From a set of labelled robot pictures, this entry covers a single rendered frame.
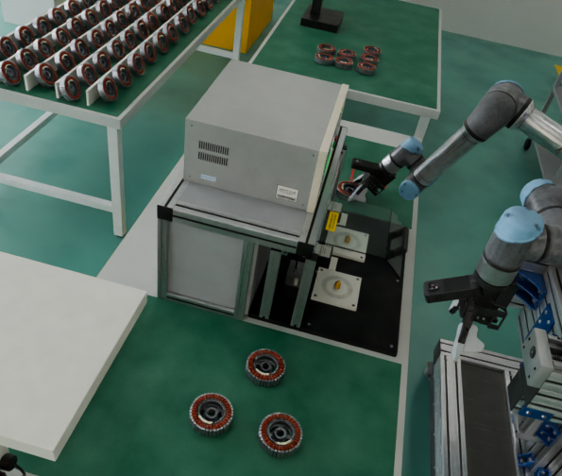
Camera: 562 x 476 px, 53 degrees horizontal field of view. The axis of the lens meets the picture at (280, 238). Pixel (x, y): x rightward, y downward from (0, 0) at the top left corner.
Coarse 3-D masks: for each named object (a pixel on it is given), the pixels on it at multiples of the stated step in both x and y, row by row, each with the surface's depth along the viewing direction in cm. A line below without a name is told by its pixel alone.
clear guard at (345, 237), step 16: (336, 208) 171; (352, 208) 173; (368, 208) 174; (384, 208) 175; (352, 224) 166; (368, 224) 168; (384, 224) 169; (400, 224) 177; (320, 240) 159; (336, 240) 160; (352, 240) 161; (368, 240) 162; (384, 240) 163; (400, 240) 171; (384, 256) 157; (400, 256) 167
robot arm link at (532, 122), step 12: (504, 84) 184; (516, 84) 186; (516, 96) 181; (528, 96) 184; (516, 108) 180; (528, 108) 181; (516, 120) 183; (528, 120) 183; (540, 120) 182; (552, 120) 183; (528, 132) 185; (540, 132) 183; (552, 132) 182; (540, 144) 186; (552, 144) 183
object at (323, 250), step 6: (318, 246) 179; (324, 246) 179; (330, 246) 180; (318, 252) 177; (324, 252) 177; (330, 252) 177; (288, 258) 178; (294, 258) 178; (300, 258) 177; (318, 258) 176; (324, 258) 175; (330, 258) 175; (336, 258) 182; (318, 264) 177; (324, 264) 177; (330, 264) 179; (294, 270) 182; (330, 270) 178
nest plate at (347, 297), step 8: (320, 272) 190; (328, 272) 191; (336, 272) 191; (320, 280) 187; (328, 280) 188; (336, 280) 188; (344, 280) 189; (352, 280) 189; (360, 280) 190; (320, 288) 184; (328, 288) 185; (344, 288) 186; (352, 288) 187; (312, 296) 181; (320, 296) 182; (328, 296) 182; (336, 296) 183; (344, 296) 183; (352, 296) 184; (336, 304) 181; (344, 304) 180; (352, 304) 181
